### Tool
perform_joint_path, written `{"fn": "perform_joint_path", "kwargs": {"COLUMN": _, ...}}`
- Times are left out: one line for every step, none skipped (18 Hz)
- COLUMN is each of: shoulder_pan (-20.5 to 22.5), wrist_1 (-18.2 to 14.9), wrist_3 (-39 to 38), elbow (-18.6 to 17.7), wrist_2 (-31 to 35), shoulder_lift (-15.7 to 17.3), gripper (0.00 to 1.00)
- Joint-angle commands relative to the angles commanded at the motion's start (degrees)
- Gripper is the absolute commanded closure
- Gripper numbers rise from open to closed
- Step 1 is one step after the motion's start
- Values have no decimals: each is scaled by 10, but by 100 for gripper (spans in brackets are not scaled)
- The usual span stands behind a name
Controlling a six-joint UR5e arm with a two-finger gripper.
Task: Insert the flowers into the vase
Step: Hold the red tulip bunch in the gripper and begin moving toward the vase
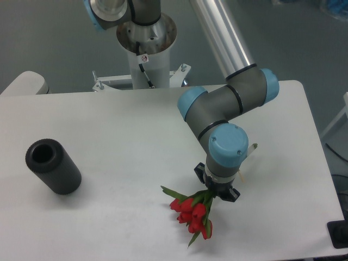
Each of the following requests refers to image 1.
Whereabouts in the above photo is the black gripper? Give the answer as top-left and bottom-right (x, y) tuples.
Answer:
(194, 163), (240, 202)

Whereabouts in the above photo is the red tulip bouquet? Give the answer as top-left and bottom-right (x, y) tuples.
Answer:
(160, 185), (216, 247)

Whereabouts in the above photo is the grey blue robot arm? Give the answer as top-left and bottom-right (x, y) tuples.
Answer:
(84, 1), (279, 202)

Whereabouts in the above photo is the black ribbed cylindrical vase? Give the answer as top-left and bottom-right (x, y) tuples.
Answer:
(25, 139), (82, 195)

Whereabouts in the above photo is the black device at table edge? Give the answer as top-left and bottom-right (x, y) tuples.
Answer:
(327, 220), (347, 249)

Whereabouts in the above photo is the white furniture leg right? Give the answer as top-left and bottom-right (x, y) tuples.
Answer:
(320, 92), (347, 139)

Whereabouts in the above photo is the blue plastic bag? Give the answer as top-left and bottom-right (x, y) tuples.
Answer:
(320, 0), (347, 21)

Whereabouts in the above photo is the white rounded chair back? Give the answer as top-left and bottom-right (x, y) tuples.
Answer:
(1, 71), (51, 97)

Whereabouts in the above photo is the white metal base frame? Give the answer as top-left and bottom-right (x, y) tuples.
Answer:
(92, 63), (191, 92)

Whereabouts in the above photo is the black cable on floor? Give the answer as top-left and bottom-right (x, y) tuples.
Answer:
(326, 142), (348, 160)

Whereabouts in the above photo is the black cable on pedestal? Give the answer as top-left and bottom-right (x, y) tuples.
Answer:
(135, 40), (156, 89)

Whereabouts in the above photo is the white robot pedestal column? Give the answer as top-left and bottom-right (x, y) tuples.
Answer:
(116, 13), (177, 89)

